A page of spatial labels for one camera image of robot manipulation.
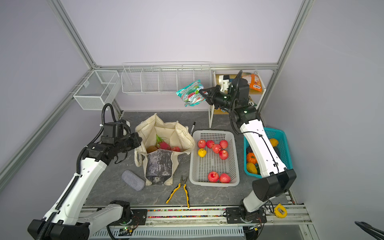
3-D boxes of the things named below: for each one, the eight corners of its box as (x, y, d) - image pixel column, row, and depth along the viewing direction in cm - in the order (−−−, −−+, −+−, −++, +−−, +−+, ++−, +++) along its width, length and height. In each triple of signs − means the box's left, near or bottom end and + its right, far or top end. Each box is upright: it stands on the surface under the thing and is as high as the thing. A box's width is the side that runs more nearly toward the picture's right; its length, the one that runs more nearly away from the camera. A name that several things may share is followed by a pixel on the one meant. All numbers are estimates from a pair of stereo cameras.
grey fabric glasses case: (120, 178, 88) (118, 176, 86) (128, 169, 92) (126, 167, 89) (140, 193, 83) (138, 191, 81) (148, 183, 86) (146, 181, 84)
